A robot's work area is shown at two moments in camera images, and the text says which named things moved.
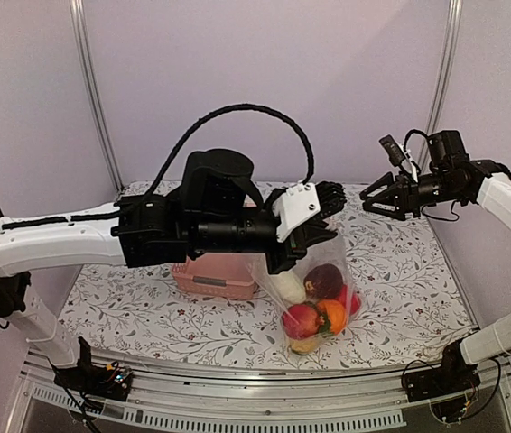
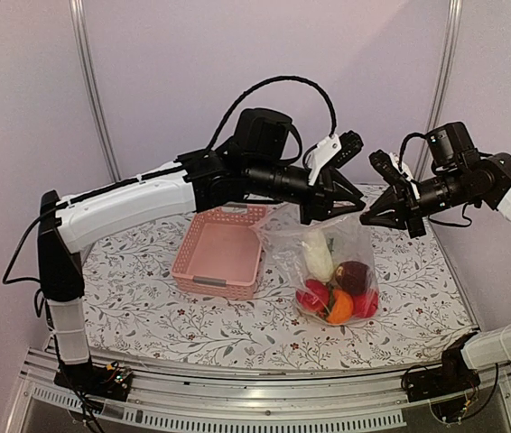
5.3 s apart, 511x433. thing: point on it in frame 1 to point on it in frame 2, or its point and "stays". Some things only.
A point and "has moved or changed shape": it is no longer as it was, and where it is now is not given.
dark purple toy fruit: [322, 282] to [354, 276]
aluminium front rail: [196, 402] stays
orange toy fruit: [336, 314] to [342, 308]
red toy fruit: [350, 300] to [366, 305]
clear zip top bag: [318, 298] has moved or changed shape
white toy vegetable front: [289, 287] to [318, 254]
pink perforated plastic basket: [228, 275] stays
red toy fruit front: [300, 321] to [315, 297]
